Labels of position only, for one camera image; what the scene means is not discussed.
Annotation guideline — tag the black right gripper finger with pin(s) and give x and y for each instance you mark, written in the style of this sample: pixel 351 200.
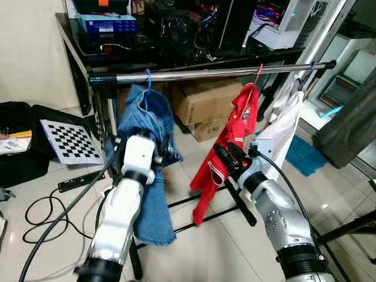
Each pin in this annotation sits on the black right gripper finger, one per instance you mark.
pixel 235 150
pixel 222 155

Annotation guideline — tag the red shirt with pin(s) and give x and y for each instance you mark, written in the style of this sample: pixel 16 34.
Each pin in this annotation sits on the red shirt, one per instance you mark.
pixel 235 129

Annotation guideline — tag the blue denim shorts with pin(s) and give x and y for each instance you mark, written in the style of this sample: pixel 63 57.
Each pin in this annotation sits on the blue denim shorts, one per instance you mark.
pixel 155 217

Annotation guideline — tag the blue plastic hanger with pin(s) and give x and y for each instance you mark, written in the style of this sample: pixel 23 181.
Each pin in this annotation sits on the blue plastic hanger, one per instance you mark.
pixel 148 79

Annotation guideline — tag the pink plastic hanger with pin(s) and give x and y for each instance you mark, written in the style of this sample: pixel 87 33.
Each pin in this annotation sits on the pink plastic hanger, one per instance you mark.
pixel 259 73

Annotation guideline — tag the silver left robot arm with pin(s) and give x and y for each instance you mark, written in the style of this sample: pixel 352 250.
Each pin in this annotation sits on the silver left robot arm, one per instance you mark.
pixel 117 223

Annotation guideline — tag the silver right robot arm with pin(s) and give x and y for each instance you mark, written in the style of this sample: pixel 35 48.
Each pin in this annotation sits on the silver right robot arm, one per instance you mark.
pixel 282 217

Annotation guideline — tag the purple plastic hanger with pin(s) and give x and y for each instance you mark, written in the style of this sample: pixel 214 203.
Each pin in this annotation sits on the purple plastic hanger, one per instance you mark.
pixel 308 76

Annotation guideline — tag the small printed cardboard box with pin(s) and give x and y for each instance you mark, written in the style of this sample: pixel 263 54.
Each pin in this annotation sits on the small printed cardboard box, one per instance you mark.
pixel 207 129

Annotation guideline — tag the black clothes rack base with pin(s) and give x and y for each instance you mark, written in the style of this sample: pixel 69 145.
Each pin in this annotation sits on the black clothes rack base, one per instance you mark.
pixel 241 202

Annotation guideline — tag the white thin blouse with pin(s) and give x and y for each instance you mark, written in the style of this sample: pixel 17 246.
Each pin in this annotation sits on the white thin blouse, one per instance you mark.
pixel 288 126

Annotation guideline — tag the brown cardboard box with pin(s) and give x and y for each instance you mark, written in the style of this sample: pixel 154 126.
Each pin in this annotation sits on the brown cardboard box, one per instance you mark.
pixel 205 100

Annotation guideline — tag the teal floor mat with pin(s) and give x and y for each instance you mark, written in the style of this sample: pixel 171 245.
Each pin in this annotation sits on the teal floor mat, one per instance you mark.
pixel 305 155

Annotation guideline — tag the silver clothes rack upright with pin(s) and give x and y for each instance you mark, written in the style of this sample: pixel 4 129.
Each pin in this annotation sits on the silver clothes rack upright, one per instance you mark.
pixel 104 114

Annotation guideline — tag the black power strip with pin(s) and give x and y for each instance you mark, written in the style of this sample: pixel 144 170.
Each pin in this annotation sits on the black power strip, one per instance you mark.
pixel 79 182

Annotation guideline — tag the black white checkerboard panel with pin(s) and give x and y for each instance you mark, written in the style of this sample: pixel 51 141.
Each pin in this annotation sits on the black white checkerboard panel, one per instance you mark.
pixel 73 141

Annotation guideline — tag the black glossy desk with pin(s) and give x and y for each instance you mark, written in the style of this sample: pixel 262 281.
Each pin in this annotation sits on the black glossy desk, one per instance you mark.
pixel 176 59

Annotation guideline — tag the grey curtain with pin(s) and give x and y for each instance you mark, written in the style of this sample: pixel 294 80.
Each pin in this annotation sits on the grey curtain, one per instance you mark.
pixel 349 123

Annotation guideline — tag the black computer tower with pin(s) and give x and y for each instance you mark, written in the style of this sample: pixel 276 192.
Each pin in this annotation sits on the black computer tower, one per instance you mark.
pixel 235 23

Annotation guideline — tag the white computer case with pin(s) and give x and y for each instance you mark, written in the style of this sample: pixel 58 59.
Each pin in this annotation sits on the white computer case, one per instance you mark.
pixel 288 26

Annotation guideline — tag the black laundry basket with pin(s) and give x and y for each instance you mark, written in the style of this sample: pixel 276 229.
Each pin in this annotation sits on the black laundry basket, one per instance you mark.
pixel 23 167

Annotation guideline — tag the blue storage box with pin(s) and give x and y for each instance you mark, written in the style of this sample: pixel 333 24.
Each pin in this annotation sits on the blue storage box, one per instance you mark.
pixel 108 24

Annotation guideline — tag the glass sliding door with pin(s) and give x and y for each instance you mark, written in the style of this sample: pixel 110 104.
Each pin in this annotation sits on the glass sliding door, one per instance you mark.
pixel 329 35

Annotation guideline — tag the black toolbox orange latch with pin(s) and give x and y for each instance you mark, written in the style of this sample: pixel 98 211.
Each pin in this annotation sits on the black toolbox orange latch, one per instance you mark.
pixel 100 6

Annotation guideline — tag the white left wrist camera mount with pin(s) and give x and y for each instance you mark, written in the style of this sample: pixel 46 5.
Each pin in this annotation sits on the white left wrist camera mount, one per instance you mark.
pixel 140 153

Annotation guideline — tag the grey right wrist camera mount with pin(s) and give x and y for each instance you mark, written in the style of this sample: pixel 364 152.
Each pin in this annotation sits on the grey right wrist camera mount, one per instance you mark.
pixel 262 147

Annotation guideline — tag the silver clothes rack rail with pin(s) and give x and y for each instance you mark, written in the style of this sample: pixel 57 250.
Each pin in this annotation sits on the silver clothes rack rail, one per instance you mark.
pixel 205 73

